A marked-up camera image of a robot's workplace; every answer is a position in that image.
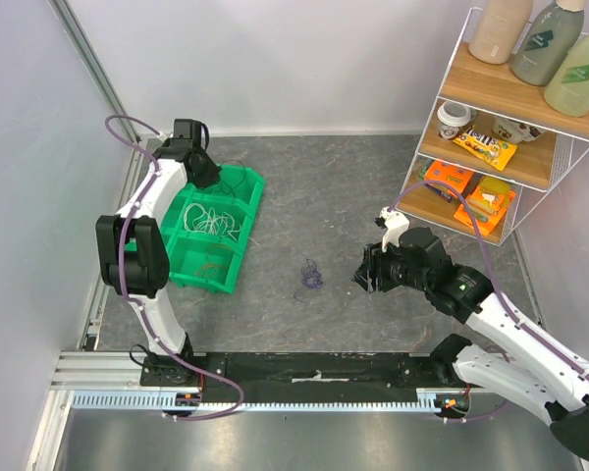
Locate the slotted cable duct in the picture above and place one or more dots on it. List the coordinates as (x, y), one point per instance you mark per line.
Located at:
(177, 403)

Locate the light green pump bottle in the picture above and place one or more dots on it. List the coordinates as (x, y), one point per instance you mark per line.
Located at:
(568, 91)

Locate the green compartment bin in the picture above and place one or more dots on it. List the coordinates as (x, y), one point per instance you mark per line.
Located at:
(206, 231)

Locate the white paper cup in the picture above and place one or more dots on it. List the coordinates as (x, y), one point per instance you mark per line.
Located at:
(452, 119)

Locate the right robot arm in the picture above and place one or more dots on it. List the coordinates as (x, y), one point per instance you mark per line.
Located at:
(545, 378)

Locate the orange yellow snack box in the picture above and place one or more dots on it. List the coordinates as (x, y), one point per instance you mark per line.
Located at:
(489, 202)

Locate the grey-green pump bottle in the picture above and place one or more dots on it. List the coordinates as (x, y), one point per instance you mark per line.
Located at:
(551, 35)

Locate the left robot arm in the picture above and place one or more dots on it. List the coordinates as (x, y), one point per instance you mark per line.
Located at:
(132, 254)

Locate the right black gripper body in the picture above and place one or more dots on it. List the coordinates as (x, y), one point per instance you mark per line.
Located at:
(373, 270)

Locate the beige pump bottle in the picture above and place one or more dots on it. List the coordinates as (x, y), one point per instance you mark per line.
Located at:
(501, 24)

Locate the yellow candy bag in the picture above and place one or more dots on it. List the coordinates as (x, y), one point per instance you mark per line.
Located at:
(492, 151)

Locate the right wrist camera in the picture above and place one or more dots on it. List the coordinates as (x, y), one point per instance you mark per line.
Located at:
(394, 223)

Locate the white wire shelf rack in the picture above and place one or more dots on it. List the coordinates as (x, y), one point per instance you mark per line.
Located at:
(551, 143)

